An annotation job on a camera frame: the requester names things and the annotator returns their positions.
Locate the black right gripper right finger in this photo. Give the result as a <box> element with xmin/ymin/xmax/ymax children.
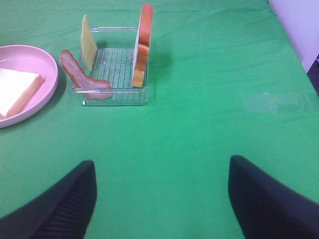
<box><xmin>228</xmin><ymin>155</ymin><xmax>319</xmax><ymax>239</ymax></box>

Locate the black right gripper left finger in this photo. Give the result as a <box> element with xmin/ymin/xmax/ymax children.
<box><xmin>0</xmin><ymin>160</ymin><xmax>97</xmax><ymax>239</ymax></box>

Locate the toy bacon strip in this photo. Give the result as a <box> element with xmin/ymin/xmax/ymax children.
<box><xmin>59</xmin><ymin>49</ymin><xmax>111</xmax><ymax>89</ymax></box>

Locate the toy bread slice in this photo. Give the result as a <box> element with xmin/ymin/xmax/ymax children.
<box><xmin>0</xmin><ymin>68</ymin><xmax>44</xmax><ymax>119</ymax></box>
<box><xmin>132</xmin><ymin>3</ymin><xmax>154</xmax><ymax>88</ymax></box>

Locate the toy cheese slice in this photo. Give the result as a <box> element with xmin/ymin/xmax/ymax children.
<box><xmin>80</xmin><ymin>15</ymin><xmax>97</xmax><ymax>71</ymax></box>

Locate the clear tape piece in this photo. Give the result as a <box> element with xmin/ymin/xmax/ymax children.
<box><xmin>240</xmin><ymin>92</ymin><xmax>319</xmax><ymax>114</ymax></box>

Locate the green tablecloth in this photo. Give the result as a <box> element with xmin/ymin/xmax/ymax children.
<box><xmin>0</xmin><ymin>0</ymin><xmax>319</xmax><ymax>239</ymax></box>

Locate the pink plate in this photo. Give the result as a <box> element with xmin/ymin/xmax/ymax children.
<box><xmin>0</xmin><ymin>45</ymin><xmax>58</xmax><ymax>128</ymax></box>

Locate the clear plastic tray right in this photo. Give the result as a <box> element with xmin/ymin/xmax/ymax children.
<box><xmin>70</xmin><ymin>27</ymin><xmax>149</xmax><ymax>106</ymax></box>

